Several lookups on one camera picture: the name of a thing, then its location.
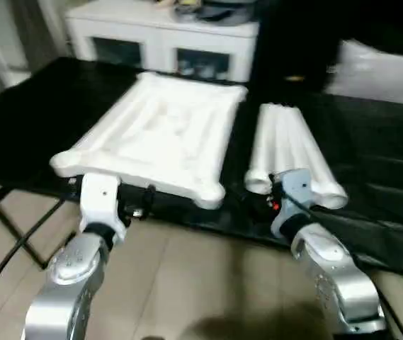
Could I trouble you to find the white plastic table top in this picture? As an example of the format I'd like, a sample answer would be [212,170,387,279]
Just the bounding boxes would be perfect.
[48,70,249,210]

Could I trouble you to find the black work mat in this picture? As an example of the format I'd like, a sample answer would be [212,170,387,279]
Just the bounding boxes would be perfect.
[0,57,403,278]

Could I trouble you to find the white cabinet with glass doors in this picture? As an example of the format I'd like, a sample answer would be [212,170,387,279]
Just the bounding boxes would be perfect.
[64,0,259,83]

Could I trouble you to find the grey pillow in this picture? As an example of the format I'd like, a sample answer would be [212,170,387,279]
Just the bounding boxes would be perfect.
[326,38,403,108]

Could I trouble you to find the grey curtain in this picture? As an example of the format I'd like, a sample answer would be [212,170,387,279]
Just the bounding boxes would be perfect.
[10,0,72,72]

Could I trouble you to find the grey black bag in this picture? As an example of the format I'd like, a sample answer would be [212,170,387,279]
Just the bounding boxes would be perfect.
[161,0,259,26]

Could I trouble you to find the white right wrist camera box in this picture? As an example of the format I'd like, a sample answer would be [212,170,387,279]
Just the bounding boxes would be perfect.
[268,168,313,239]

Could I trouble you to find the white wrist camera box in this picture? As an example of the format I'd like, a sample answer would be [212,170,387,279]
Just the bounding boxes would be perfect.
[79,173,128,242]
[268,168,313,239]

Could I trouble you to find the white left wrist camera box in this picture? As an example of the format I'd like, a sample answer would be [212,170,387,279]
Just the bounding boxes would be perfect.
[79,173,128,242]

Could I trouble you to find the black work table frame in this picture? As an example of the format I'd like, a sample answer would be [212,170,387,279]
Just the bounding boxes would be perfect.
[0,182,47,271]

